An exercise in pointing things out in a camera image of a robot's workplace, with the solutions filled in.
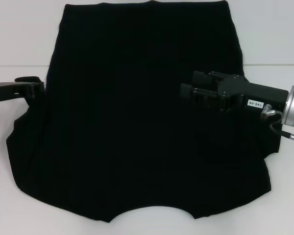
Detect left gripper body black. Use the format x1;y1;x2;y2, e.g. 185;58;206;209
0;82;18;104

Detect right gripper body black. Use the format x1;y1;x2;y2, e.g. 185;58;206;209
217;74;290;115

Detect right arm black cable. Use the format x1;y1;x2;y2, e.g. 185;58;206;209
260;103;294;148

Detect black shirt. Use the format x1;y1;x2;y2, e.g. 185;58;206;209
5;0;286;218

